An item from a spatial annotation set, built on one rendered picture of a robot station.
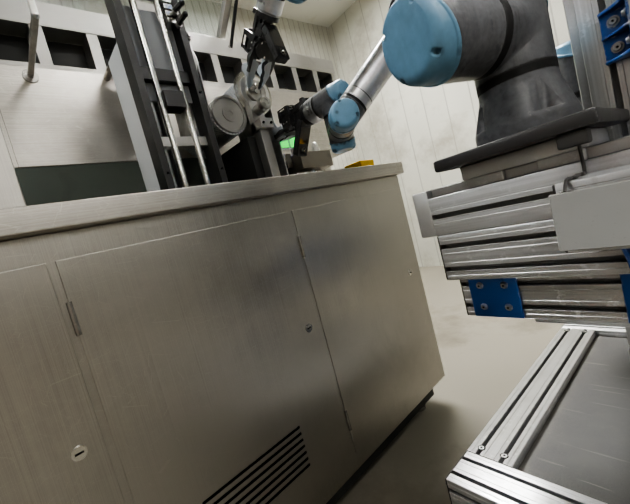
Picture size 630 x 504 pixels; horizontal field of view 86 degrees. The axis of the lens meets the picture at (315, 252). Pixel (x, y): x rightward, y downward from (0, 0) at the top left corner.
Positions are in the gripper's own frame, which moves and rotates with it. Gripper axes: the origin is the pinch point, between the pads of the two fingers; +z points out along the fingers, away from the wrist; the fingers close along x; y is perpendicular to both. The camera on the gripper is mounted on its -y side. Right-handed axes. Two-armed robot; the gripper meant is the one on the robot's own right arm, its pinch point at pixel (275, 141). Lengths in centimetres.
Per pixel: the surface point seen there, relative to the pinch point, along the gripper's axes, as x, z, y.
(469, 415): -20, -38, -109
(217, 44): -8, 30, 53
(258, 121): 12.1, -8.5, 3.8
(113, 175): 47, 30, 1
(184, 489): 67, -29, -73
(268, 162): 11.3, -7.0, -9.0
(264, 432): 49, -29, -73
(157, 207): 58, -32, -22
